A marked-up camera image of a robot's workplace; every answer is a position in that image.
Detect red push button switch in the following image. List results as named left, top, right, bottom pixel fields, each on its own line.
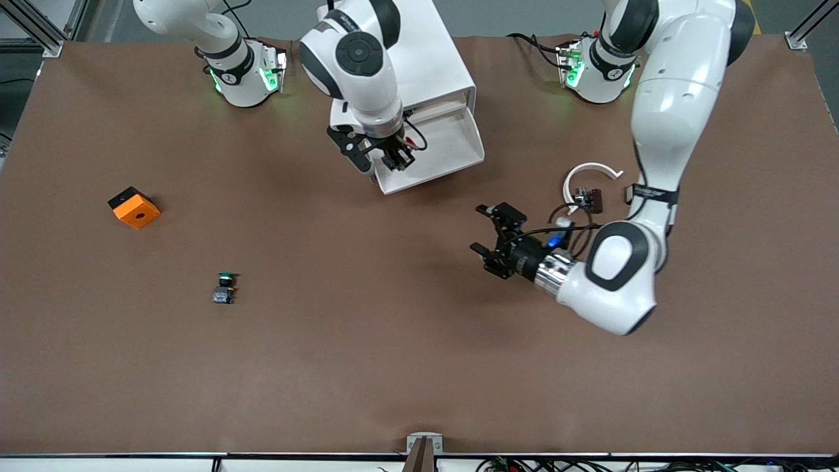
left=391, top=136, right=418, bottom=171

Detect white tray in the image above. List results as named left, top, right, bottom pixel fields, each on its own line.
left=375, top=107, right=486, bottom=196

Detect brown paper table cover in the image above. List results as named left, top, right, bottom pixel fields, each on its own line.
left=0, top=34, right=839, bottom=456

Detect orange box with hole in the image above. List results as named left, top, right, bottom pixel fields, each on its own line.
left=108, top=187, right=161, bottom=230

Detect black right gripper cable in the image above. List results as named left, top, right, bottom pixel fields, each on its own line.
left=403, top=108, right=428, bottom=153

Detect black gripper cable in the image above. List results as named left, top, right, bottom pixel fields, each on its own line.
left=524, top=203, right=602, bottom=256
left=403, top=108, right=428, bottom=153

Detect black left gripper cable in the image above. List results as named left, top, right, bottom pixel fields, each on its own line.
left=524, top=203, right=602, bottom=256

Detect white curved plastic ring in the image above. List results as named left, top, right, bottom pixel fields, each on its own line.
left=564, top=162, right=624, bottom=215

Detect black arm base cable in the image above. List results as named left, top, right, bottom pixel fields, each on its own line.
left=506, top=31, right=566, bottom=70

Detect grey metal mounting bracket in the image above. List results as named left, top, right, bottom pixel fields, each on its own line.
left=406, top=433, right=444, bottom=454

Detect tangled cables under table edge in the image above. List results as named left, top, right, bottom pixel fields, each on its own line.
left=475, top=456, right=839, bottom=472

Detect green push button switch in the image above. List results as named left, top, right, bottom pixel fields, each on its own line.
left=212, top=271, right=239, bottom=305

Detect aluminium frame rail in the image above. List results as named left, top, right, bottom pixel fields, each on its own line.
left=0, top=0, right=89, bottom=58
left=785, top=0, right=839, bottom=50

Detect white table edge rail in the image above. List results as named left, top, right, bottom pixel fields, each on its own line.
left=0, top=451, right=839, bottom=472

